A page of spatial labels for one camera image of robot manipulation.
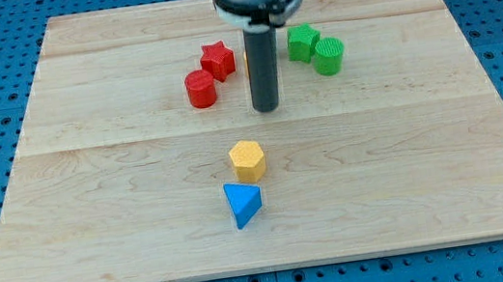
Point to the yellow hexagon block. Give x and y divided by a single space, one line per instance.
248 161

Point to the blue triangle block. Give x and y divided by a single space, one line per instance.
244 201

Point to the red cylinder block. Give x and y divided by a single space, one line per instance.
200 88

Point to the red star block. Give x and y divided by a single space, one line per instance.
218 59

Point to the yellow block behind rod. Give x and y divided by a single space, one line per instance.
246 68

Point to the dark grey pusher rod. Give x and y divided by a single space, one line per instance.
262 69

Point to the green cylinder block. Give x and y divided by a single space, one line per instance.
329 53

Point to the wooden board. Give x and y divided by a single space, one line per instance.
116 178

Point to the green star block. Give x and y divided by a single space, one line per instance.
301 42

